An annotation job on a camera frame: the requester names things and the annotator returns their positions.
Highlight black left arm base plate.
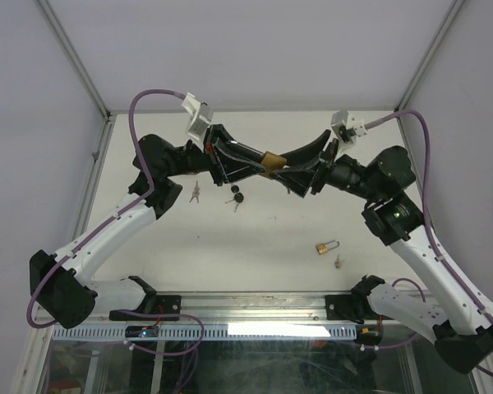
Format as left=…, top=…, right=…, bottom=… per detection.
left=108, top=293, right=182, bottom=321

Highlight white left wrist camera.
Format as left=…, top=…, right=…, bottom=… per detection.
left=182, top=93, right=213, bottom=147

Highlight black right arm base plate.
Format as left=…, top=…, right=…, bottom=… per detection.
left=325, top=294, right=365, bottom=324

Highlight small keys near small padlock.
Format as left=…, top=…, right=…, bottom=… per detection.
left=334, top=254, right=343, bottom=269

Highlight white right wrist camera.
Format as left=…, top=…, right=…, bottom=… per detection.
left=330, top=110, right=366, bottom=151

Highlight aluminium mounting rail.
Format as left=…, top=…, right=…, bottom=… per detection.
left=35, top=290, right=440, bottom=328

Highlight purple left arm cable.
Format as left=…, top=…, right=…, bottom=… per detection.
left=26, top=88, right=190, bottom=328

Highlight medium brass padlock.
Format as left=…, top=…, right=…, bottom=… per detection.
left=260, top=151, right=287, bottom=179

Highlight black headed key pair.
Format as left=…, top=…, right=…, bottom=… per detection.
left=227, top=185, right=245, bottom=212

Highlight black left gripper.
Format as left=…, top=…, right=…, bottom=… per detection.
left=164, top=125, right=269, bottom=187

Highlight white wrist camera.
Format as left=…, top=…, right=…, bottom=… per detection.
left=182, top=93, right=213, bottom=147
left=330, top=110, right=366, bottom=151

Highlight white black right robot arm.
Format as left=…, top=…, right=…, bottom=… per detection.
left=272, top=131, right=493, bottom=374

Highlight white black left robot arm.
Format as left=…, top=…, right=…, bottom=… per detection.
left=26, top=125, right=268, bottom=328

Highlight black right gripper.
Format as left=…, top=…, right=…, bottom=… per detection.
left=270, top=131, right=383, bottom=204

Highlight white slotted cable duct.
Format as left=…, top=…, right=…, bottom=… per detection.
left=53, top=323, right=357, bottom=341

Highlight small brass padlock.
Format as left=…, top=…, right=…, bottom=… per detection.
left=316, top=240, right=340, bottom=255

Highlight silver key bunch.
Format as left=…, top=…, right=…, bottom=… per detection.
left=189, top=181, right=200, bottom=203

